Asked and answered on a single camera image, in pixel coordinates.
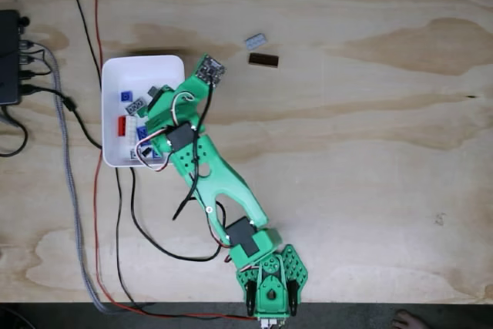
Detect black camera circuit board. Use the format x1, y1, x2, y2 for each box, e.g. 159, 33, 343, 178
195, 53, 227, 86

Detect thin black usb cable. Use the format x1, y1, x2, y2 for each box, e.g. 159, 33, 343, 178
18, 50, 53, 78

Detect short white servo wire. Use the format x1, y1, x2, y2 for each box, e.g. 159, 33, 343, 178
171, 91, 200, 126

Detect white long lego brick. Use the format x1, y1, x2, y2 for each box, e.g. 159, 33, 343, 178
126, 116, 139, 155

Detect black looped cable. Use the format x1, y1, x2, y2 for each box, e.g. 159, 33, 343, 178
0, 107, 30, 159

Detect thin red power wire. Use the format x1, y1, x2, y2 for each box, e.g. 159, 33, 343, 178
82, 0, 259, 322

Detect white and red servo wire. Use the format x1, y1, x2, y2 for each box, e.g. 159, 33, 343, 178
206, 209, 234, 265

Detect grey braided cable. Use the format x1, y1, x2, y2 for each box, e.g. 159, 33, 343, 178
21, 39, 112, 314
21, 55, 112, 314

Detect black camera cable with ferrite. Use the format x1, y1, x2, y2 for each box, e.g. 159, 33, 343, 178
18, 80, 228, 261

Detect white plastic bin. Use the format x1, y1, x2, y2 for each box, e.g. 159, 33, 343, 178
101, 55, 188, 169

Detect brown long lego brick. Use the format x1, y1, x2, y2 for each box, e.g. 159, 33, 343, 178
248, 52, 280, 69

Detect person's foot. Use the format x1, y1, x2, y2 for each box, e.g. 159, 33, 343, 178
391, 308, 429, 329

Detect looped white servo wire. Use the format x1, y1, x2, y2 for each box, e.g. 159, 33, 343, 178
135, 128, 174, 173

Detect black usb hub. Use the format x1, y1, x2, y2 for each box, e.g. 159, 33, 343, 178
0, 9, 22, 106

